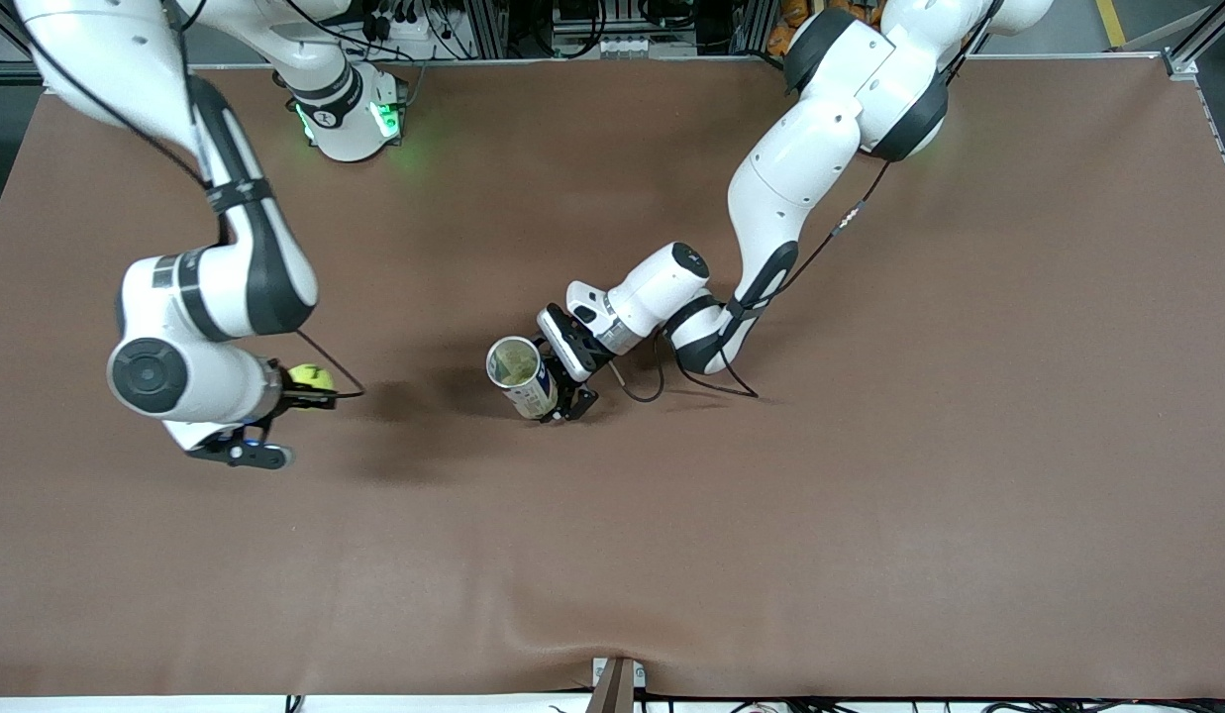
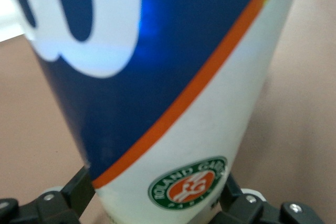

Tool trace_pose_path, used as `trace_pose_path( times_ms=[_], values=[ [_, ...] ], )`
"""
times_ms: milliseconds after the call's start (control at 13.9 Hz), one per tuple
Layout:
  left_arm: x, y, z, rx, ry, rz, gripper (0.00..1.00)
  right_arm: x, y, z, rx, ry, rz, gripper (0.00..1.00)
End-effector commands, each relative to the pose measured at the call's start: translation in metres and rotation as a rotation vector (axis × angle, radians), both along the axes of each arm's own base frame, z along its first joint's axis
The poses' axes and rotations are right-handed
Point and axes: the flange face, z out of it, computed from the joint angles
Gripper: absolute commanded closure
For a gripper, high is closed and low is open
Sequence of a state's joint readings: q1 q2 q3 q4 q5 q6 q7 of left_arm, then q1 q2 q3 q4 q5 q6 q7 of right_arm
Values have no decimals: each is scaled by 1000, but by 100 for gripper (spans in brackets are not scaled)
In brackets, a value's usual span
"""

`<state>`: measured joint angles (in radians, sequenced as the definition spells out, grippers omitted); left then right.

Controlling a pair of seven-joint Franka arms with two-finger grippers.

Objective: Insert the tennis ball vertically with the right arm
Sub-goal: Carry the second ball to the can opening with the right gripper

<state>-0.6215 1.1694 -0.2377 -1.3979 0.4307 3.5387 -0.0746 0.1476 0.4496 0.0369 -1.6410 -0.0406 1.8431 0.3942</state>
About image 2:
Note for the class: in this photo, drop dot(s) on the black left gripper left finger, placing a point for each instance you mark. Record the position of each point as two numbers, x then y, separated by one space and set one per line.
52 208

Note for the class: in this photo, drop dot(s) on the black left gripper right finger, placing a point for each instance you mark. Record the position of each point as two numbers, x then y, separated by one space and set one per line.
249 211

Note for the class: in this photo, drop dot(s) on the blue white tennis ball can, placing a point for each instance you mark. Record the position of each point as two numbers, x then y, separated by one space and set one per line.
170 64

